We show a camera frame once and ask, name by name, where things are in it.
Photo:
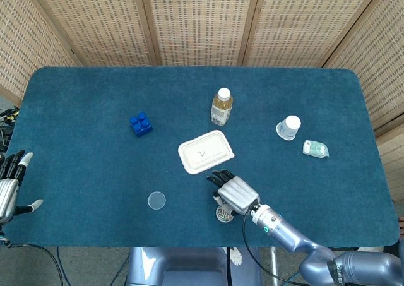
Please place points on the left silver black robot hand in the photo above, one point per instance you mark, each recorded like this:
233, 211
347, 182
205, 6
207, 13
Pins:
7, 194

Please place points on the blue-grey robot torso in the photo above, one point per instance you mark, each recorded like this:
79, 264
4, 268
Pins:
189, 264

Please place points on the clear round lid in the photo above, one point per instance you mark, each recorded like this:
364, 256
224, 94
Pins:
156, 200

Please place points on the green white tissue pack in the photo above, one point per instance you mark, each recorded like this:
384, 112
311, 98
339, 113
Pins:
315, 148

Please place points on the round dish of clips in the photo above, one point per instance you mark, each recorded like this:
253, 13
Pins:
223, 216

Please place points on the tea bottle with white cap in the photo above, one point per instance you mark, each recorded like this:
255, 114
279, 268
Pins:
222, 109

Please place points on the white paper cup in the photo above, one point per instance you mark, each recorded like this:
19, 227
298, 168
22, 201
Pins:
288, 128

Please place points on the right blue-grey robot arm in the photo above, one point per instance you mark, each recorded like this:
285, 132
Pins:
290, 235

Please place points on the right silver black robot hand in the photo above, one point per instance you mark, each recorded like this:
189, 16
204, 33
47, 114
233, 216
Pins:
238, 193

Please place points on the woven bamboo screen panel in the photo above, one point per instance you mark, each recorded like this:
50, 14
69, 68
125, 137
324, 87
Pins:
303, 21
378, 46
199, 21
394, 166
101, 21
25, 30

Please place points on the blue toy building block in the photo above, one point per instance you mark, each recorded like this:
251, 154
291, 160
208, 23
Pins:
141, 125

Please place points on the blue felt table cover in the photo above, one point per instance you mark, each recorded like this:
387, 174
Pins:
94, 172

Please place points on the white lidded food box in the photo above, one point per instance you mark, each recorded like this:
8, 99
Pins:
205, 151

